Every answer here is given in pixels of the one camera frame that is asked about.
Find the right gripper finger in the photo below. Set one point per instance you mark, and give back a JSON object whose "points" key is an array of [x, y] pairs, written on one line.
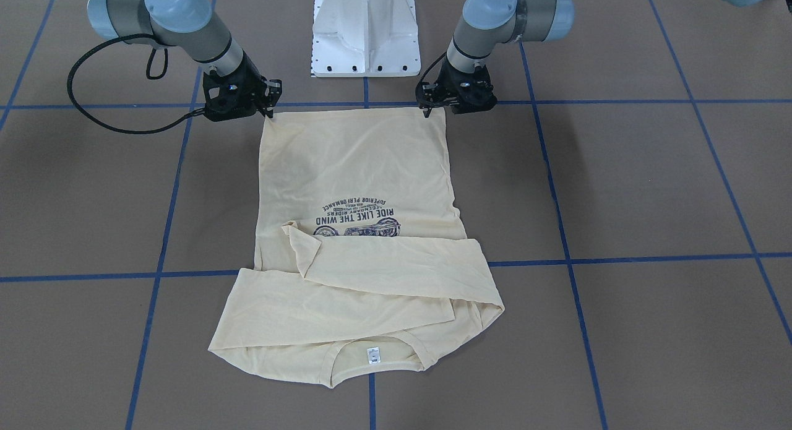
{"points": [[270, 93]]}

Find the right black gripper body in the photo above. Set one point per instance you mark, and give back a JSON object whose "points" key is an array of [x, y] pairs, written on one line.
{"points": [[252, 83]]}

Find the beige long sleeve shirt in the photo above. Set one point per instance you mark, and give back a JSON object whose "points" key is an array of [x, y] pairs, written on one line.
{"points": [[361, 261]]}

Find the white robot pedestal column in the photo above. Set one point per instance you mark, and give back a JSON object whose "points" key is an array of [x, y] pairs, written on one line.
{"points": [[365, 38]]}

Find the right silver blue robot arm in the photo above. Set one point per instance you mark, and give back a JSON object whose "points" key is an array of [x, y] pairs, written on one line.
{"points": [[191, 25]]}

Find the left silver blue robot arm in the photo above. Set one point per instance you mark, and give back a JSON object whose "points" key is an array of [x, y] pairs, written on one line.
{"points": [[486, 23]]}

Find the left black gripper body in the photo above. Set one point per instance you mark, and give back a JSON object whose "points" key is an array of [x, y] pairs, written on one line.
{"points": [[447, 87]]}

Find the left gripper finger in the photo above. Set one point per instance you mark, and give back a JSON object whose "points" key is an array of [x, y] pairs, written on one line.
{"points": [[430, 96]]}

